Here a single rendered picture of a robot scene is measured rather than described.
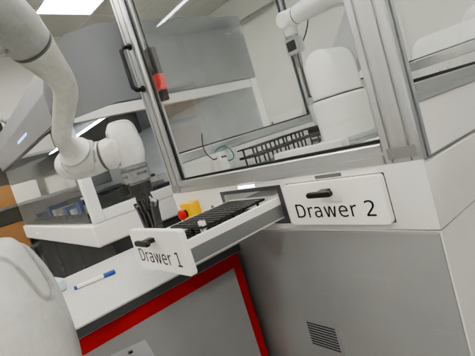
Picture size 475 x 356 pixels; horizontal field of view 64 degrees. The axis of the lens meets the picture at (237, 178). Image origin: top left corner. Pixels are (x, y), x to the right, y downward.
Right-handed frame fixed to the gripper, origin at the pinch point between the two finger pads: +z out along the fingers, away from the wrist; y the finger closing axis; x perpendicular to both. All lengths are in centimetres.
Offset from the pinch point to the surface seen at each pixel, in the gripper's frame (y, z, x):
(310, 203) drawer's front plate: 56, -4, 13
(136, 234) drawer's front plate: 18.2, -7.8, -15.8
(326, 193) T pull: 65, -7, 8
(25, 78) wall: -391, -169, 112
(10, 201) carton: -345, -29, 39
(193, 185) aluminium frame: 1.1, -12.9, 20.1
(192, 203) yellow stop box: 1.6, -6.8, 16.9
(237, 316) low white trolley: 19.1, 30.0, 7.8
